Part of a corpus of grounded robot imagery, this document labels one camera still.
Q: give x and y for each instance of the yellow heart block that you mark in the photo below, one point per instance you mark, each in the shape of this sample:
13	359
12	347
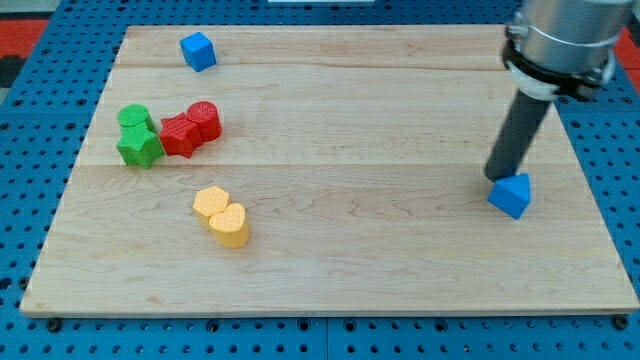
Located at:
230	227

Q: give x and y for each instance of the red cylinder block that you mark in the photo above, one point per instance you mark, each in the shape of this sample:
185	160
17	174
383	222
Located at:
205	115

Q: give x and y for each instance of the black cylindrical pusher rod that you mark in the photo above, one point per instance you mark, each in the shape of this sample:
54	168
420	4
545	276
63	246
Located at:
520	126

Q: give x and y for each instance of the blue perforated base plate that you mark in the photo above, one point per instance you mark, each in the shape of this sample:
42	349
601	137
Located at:
44	119

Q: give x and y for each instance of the green cylinder block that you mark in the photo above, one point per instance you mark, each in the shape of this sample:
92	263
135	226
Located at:
135	114

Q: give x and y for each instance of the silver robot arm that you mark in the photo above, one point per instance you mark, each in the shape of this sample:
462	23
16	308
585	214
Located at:
564	47

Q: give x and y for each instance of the blue triangle block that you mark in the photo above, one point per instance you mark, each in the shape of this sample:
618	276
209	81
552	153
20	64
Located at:
512	195

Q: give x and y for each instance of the blue cube block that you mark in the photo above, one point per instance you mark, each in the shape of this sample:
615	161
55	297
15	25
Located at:
198	51

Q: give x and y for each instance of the red star block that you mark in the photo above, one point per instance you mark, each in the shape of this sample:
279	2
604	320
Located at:
180	136

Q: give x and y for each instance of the wooden board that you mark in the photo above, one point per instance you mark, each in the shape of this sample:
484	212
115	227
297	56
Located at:
358	155

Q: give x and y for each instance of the green star block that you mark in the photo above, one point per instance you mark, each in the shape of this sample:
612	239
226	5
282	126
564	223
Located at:
139	146

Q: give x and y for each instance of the yellow hexagon block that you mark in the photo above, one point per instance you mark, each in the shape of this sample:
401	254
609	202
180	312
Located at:
208	202

